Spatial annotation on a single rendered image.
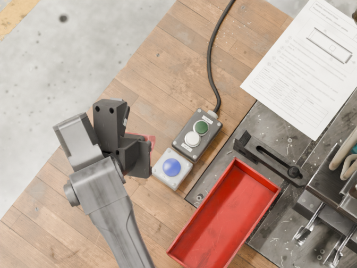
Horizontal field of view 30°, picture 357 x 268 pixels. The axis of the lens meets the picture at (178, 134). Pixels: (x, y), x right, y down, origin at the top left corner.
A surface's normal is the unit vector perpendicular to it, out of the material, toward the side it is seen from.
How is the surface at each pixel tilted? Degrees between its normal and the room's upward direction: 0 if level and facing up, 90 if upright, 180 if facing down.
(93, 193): 11
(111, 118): 41
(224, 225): 0
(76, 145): 23
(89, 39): 0
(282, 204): 0
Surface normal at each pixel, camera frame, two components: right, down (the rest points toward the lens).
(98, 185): 0.06, -0.10
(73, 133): 0.15, 0.09
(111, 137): -0.39, 0.32
